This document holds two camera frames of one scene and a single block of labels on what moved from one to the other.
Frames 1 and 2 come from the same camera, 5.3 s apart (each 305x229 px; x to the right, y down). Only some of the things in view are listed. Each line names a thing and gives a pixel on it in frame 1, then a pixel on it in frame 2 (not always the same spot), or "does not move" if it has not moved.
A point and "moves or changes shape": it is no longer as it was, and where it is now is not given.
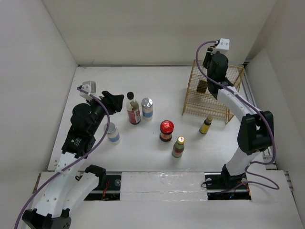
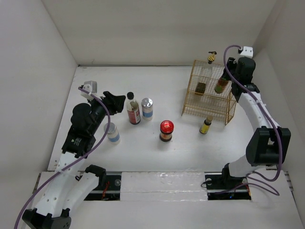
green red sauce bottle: x=178 y=147 moves or changes shape
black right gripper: x=208 y=56 → x=230 y=64
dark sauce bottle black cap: x=133 y=109 does not move
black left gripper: x=113 y=102 does not move
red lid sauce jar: x=167 y=127 does not move
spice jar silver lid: x=147 y=104 does not move
